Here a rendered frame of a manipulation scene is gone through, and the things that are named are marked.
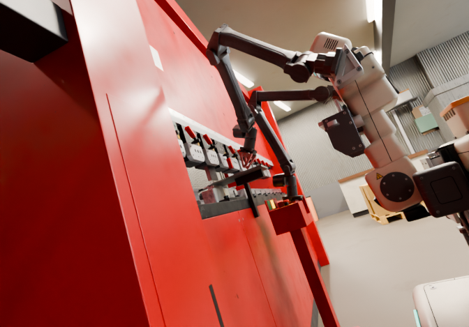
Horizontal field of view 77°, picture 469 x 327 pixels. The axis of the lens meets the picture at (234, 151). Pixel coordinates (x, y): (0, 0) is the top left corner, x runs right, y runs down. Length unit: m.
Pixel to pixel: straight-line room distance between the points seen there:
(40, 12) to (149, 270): 0.40
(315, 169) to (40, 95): 9.30
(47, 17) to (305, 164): 9.37
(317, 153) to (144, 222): 9.27
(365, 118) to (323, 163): 8.41
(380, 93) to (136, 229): 1.00
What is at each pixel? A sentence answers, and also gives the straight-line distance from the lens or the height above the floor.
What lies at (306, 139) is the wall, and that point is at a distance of 9.76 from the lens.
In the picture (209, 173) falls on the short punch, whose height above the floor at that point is 1.06.
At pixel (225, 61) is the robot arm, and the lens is 1.30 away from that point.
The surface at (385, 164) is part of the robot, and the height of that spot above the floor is 0.81.
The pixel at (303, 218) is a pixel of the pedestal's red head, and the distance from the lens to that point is 1.48.
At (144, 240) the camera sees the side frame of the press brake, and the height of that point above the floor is 0.81.
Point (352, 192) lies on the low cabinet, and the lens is 7.09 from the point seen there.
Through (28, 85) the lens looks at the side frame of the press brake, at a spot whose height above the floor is 1.11.
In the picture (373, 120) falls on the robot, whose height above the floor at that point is 0.97.
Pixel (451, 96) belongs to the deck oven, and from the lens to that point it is 7.32.
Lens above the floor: 0.80
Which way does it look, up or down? 13 degrees up
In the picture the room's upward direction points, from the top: 19 degrees counter-clockwise
